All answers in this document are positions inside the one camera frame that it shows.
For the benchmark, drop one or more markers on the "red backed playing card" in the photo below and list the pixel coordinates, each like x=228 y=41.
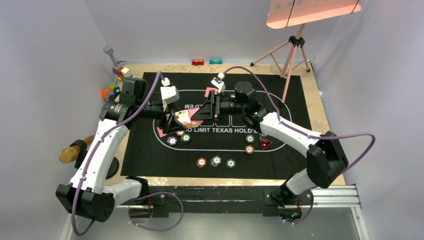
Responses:
x=160 y=133

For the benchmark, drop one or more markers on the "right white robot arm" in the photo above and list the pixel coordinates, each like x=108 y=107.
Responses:
x=325 y=157

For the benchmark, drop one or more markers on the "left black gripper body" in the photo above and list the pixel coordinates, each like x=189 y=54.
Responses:
x=164 y=123

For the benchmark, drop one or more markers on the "green poker chip stack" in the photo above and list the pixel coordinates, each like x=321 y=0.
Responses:
x=230 y=163

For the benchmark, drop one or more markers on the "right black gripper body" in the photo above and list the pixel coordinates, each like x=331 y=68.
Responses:
x=219 y=106

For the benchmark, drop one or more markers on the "pink music stand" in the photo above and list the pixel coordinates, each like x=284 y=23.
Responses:
x=289 y=13

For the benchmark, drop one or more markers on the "pink playing card box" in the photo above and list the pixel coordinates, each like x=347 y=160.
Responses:
x=185 y=118

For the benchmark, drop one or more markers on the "black poker table mat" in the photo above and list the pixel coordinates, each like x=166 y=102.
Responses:
x=147 y=155

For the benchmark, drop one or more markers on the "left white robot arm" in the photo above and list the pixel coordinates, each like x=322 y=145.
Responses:
x=106 y=145

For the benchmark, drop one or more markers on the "red small block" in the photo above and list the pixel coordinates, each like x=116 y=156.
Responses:
x=197 y=62

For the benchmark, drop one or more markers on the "red poker chip stack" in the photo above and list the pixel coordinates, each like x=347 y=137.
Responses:
x=201 y=162

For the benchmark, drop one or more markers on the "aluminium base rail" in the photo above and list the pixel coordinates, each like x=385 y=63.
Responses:
x=229 y=212

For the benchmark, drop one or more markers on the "colourful toy block train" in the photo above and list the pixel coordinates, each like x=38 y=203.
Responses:
x=121 y=72

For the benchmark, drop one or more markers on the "gold microphone on stand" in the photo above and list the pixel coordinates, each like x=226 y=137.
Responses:
x=77 y=151

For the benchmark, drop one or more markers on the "teal small block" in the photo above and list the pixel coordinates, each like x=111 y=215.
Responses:
x=215 y=61

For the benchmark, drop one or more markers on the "red triangular button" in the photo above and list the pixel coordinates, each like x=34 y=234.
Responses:
x=264 y=143

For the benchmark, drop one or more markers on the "blue poker chip stack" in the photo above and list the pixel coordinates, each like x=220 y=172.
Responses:
x=216 y=161

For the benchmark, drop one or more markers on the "red backed card top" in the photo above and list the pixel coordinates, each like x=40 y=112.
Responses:
x=208 y=90

